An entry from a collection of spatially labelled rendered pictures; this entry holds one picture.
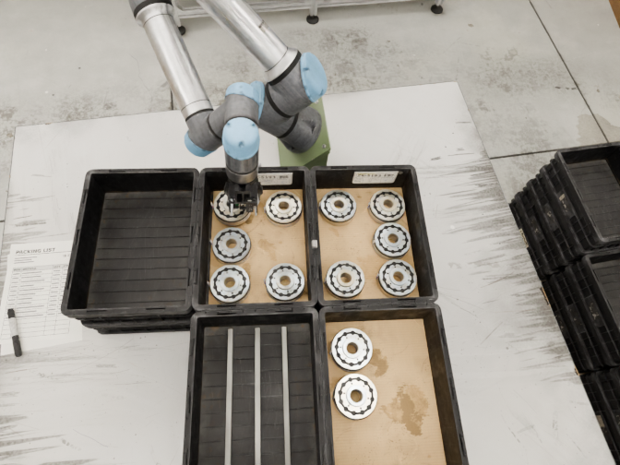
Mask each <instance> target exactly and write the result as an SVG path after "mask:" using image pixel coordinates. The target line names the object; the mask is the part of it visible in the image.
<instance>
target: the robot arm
mask: <svg viewBox="0 0 620 465"><path fill-rule="evenodd" d="M196 1H197V2H198V3H199V4H200V5H201V6H202V7H203V8H204V9H205V10H206V11H207V12H208V13H209V14H210V15H211V16H212V17H213V18H214V19H215V20H216V21H217V22H218V23H219V25H220V26H221V27H222V28H223V29H224V30H225V31H226V32H227V33H228V34H229V35H230V36H231V37H232V38H233V39H234V40H235V41H236V42H237V43H238V44H239V45H240V46H241V47H242V48H243V49H244V50H245V51H246V53H247V54H248V55H249V56H250V57H251V58H252V59H253V60H254V61H255V62H256V63H257V64H258V65H259V66H260V67H261V68H262V69H263V70H264V71H265V80H266V81H267V83H266V84H263V83H262V82H261V81H254V82H252V83H251V84H250V85H249V84H247V83H244V82H237V83H233V84H232V85H230V86H229V87H228V89H227V90H226V95H225V102H224V103H223V104H222V105H220V106H219V107H218V108H217V109H215V110H214V109H213V106H212V104H211V102H210V100H209V96H208V94H207V93H206V90H205V88H204V86H203V84H202V81H201V79H200V77H199V74H198V72H197V70H196V67H195V65H194V63H193V61H192V58H191V56H190V54H189V52H188V50H187V48H186V46H185V42H184V40H183V38H182V35H181V33H180V31H179V29H178V27H177V25H176V23H175V20H174V18H173V17H174V14H175V10H174V8H173V4H172V0H128V2H129V5H130V7H131V10H132V13H133V15H134V18H135V20H136V22H137V24H138V26H139V27H141V28H144V30H145V32H146V33H147V36H148V38H149V41H150V44H151V46H152V48H153V50H154V53H155V54H156V56H157V58H158V61H159V63H160V65H161V69H162V71H163V73H164V76H165V77H166V79H167V81H168V84H169V86H170V88H171V90H172V93H173V96H174V97H175V100H176V102H177V104H178V106H179V109H180V111H181V113H182V115H183V118H184V119H185V122H186V125H187V127H188V130H187V132H186V133H185V136H184V138H185V141H184V143H185V146H186V148H187V149H188V150H189V151H190V152H191V153H192V154H193V155H195V156H198V157H206V156H208V155H209V154H210V153H212V152H214V151H216V150H217V149H218V148H219V147H221V146H222V145H223V147H224V156H225V168H226V173H227V176H228V182H226V184H225V186H224V194H225V195H226V196H227V200H228V202H229V211H230V213H231V216H232V215H233V209H242V210H245V208H246V212H254V210H255V215H256V214H257V205H258V203H259V201H260V196H261V195H262V194H263V186H262V185H261V182H258V179H257V174H258V167H261V163H259V162H258V155H259V144H260V136H259V129H261V130H263V131H265V132H267V133H269V134H271V135H272V136H274V137H276V138H278V139H279V141H280V142H281V143H282V144H283V145H284V147H285V148H286V149H288V150H289V151H291V152H293V153H297V154H299V153H303V152H306V151H307V150H309V149H310V148H311V147H312V146H313V145H314V144H315V142H316V140H317V138H318V136H319V134H320V131H321V126H322V119H321V115H320V113H319V112H318V111H317V110H316V109H314V108H312V107H310V106H309V105H310V104H312V103H313V102H316V101H317V100H318V99H319V98H320V97H322V96H323V95H324V94H325V93H326V91H327V87H328V81H327V77H326V73H325V70H324V68H323V66H322V65H321V63H320V62H319V60H318V59H317V58H316V56H315V55H313V54H311V53H303V54H301V53H300V52H299V51H298V49H297V48H293V47H287V46H286V45H285V44H284V42H283V41H282V40H281V39H280V38H279V37H278V36H277V35H276V33H275V32H274V31H273V30H272V29H271V28H270V27H269V26H268V24H267V23H266V22H265V21H264V20H263V19H262V18H261V17H260V16H259V15H258V13H257V12H256V11H255V10H254V9H253V8H252V7H251V6H250V5H249V4H248V3H247V2H246V1H245V0H196Z"/></svg>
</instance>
